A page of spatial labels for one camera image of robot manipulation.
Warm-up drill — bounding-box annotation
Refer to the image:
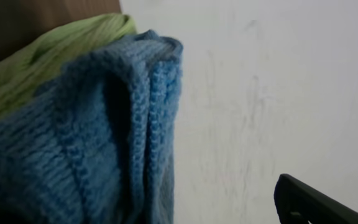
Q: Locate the blue microfiber cloth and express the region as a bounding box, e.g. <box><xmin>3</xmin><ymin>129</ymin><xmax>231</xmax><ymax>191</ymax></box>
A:
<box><xmin>0</xmin><ymin>30</ymin><xmax>183</xmax><ymax>223</ymax></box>

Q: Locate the folded green cloth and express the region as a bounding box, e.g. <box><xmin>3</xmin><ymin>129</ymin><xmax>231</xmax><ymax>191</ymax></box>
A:
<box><xmin>0</xmin><ymin>13</ymin><xmax>136</xmax><ymax>119</ymax></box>

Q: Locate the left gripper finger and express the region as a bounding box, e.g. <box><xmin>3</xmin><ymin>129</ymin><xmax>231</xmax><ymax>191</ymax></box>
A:
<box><xmin>273</xmin><ymin>174</ymin><xmax>358</xmax><ymax>224</ymax></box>

